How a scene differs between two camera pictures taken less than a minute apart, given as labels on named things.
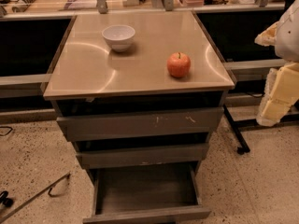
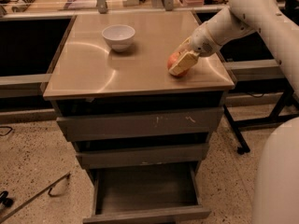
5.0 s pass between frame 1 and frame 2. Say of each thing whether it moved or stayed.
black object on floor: stayed
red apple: stayed
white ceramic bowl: stayed
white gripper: moved
